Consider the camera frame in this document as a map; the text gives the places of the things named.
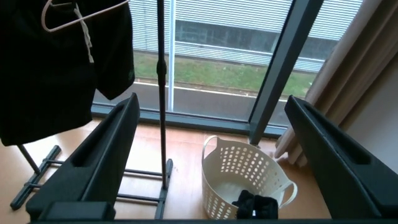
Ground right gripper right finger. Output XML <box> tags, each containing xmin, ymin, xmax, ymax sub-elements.
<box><xmin>284</xmin><ymin>95</ymin><xmax>398</xmax><ymax>220</ymax></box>

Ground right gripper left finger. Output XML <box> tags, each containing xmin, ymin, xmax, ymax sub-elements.
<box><xmin>25</xmin><ymin>92</ymin><xmax>141</xmax><ymax>220</ymax></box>

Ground black shorts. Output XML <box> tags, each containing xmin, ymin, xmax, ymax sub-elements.
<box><xmin>0</xmin><ymin>0</ymin><xmax>136</xmax><ymax>147</ymax></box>

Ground pink clothes hanger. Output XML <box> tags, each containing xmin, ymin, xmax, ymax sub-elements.
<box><xmin>40</xmin><ymin>0</ymin><xmax>131</xmax><ymax>34</ymax></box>

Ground white laundry basket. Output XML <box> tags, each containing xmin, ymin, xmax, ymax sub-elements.
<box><xmin>201</xmin><ymin>134</ymin><xmax>299</xmax><ymax>220</ymax></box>

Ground black clothes rack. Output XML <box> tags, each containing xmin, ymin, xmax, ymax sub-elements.
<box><xmin>9</xmin><ymin>0</ymin><xmax>174</xmax><ymax>220</ymax></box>

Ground black garment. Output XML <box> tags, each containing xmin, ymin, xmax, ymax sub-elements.
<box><xmin>231</xmin><ymin>189</ymin><xmax>279</xmax><ymax>220</ymax></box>

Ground window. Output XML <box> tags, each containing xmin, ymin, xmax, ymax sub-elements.
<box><xmin>91</xmin><ymin>0</ymin><xmax>364</xmax><ymax>139</ymax></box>

